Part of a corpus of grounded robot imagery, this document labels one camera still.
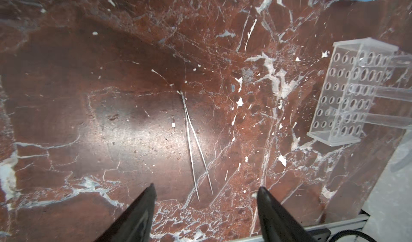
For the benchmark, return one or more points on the clear acrylic test tube rack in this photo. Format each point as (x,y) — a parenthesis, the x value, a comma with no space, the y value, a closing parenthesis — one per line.
(356,70)

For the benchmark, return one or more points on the blue capped test tube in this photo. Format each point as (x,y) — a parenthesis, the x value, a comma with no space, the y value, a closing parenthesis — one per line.
(395,61)
(382,92)
(378,119)

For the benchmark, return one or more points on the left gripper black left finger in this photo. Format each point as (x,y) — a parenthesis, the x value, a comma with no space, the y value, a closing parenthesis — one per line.
(134,224)

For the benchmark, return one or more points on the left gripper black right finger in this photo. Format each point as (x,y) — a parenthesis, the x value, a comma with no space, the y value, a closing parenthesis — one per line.
(277,225)

